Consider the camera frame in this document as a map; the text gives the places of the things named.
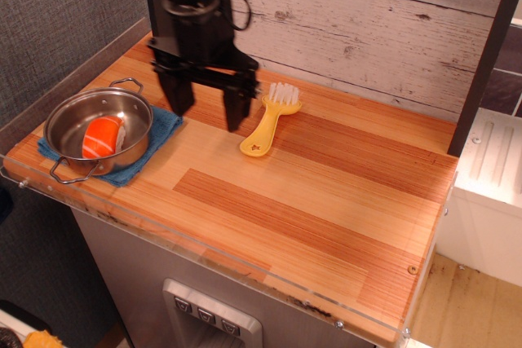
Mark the silver dispenser panel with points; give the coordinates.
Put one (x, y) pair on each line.
(199, 320)

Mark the silver pot with handles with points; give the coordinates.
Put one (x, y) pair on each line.
(66, 125)

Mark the orange salmon sushi toy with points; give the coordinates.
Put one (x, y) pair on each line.
(103, 137)

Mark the yellow brush white bristles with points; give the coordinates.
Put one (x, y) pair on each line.
(282, 99)

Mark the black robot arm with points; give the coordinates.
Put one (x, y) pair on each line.
(193, 42)

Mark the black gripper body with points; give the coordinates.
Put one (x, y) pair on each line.
(198, 39)

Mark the blue folded cloth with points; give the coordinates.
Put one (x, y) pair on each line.
(164, 125)

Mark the clear acrylic edge guard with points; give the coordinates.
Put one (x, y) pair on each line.
(345, 242)

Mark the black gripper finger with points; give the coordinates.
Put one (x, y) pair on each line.
(237, 103)
(177, 88)

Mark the yellow object bottom left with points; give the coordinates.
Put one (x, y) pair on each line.
(42, 339)

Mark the dark grey right post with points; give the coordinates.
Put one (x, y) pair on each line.
(492, 47)

